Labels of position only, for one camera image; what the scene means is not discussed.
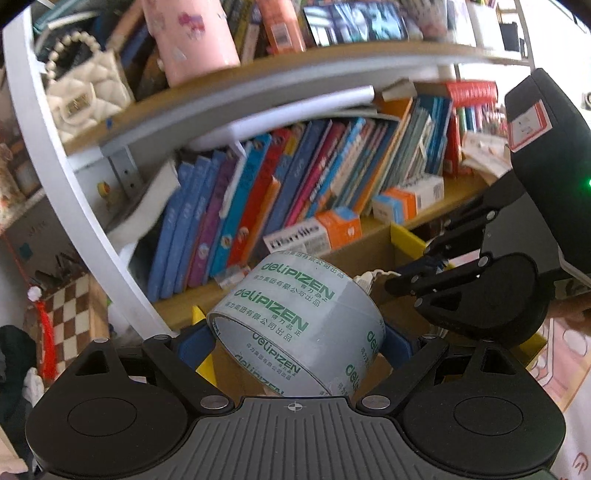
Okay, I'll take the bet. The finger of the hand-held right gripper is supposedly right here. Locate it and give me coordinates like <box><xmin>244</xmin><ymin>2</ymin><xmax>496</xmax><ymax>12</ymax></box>
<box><xmin>422</xmin><ymin>173</ymin><xmax>525</xmax><ymax>268</ymax></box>
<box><xmin>383</xmin><ymin>255</ymin><xmax>492</xmax><ymax>297</ymax></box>

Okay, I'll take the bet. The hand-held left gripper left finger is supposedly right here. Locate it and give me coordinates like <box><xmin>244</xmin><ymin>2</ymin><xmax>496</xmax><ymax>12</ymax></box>
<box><xmin>60</xmin><ymin>323</ymin><xmax>234</xmax><ymax>414</ymax></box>

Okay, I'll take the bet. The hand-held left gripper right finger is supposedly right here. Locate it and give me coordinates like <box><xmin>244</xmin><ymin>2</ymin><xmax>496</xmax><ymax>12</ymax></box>
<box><xmin>362</xmin><ymin>323</ymin><xmax>536</xmax><ymax>414</ymax></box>

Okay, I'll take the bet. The yellow cardboard box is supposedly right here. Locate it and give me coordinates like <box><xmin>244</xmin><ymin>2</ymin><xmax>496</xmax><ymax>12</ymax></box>
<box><xmin>191</xmin><ymin>223</ymin><xmax>548</xmax><ymax>398</ymax></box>

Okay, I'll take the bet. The grey packing tape roll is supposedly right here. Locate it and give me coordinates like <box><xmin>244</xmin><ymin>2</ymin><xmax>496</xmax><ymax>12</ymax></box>
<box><xmin>206</xmin><ymin>250</ymin><xmax>386</xmax><ymax>398</ymax></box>

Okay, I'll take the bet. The person's right hand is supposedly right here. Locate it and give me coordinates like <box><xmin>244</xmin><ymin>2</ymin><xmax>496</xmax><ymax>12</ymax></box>
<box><xmin>549</xmin><ymin>295</ymin><xmax>591</xmax><ymax>323</ymax></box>

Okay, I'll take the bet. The pile of books and papers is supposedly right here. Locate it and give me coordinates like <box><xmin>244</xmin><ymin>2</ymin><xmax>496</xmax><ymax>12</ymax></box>
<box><xmin>462</xmin><ymin>131</ymin><xmax>513</xmax><ymax>178</ymax></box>

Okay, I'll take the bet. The small white red box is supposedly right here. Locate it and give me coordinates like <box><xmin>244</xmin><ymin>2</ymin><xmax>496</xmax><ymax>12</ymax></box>
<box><xmin>216</xmin><ymin>264</ymin><xmax>252</xmax><ymax>291</ymax></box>

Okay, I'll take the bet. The wooden chessboard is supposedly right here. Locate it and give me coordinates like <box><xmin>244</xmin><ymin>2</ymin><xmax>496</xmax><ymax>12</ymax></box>
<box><xmin>25</xmin><ymin>272</ymin><xmax>112</xmax><ymax>384</ymax></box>

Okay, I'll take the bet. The red thick book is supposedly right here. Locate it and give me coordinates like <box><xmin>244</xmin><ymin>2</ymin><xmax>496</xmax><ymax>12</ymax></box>
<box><xmin>443</xmin><ymin>80</ymin><xmax>499</xmax><ymax>178</ymax></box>

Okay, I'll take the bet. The red tassel ornament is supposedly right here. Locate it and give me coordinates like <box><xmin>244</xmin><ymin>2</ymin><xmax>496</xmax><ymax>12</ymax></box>
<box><xmin>27</xmin><ymin>285</ymin><xmax>57</xmax><ymax>379</ymax></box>

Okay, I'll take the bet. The black small box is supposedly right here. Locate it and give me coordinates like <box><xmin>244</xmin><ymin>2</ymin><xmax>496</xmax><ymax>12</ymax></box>
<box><xmin>498</xmin><ymin>21</ymin><xmax>527</xmax><ymax>52</ymax></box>

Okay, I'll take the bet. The white bent book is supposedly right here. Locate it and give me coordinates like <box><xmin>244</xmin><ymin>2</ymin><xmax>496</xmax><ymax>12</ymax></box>
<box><xmin>107</xmin><ymin>159</ymin><xmax>182</xmax><ymax>245</ymax></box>

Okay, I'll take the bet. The row of leaning books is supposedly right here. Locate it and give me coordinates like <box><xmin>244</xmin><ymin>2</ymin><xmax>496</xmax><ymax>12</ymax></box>
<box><xmin>148</xmin><ymin>95</ymin><xmax>455</xmax><ymax>301</ymax></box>

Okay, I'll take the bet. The white wooden bookshelf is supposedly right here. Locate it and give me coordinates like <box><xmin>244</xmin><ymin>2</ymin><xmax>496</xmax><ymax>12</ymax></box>
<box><xmin>0</xmin><ymin>0</ymin><xmax>536</xmax><ymax>337</ymax></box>

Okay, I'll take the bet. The dark group photo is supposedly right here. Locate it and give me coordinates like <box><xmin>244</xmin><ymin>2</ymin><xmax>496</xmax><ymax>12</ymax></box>
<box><xmin>302</xmin><ymin>0</ymin><xmax>411</xmax><ymax>47</ymax></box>

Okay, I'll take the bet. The white quilted handbag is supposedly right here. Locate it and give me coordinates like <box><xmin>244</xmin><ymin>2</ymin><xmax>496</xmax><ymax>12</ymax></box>
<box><xmin>45</xmin><ymin>31</ymin><xmax>136</xmax><ymax>145</ymax></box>

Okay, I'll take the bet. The pink patterned tumbler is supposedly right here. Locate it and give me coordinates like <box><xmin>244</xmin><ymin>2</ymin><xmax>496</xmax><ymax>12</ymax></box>
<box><xmin>142</xmin><ymin>0</ymin><xmax>242</xmax><ymax>88</ymax></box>

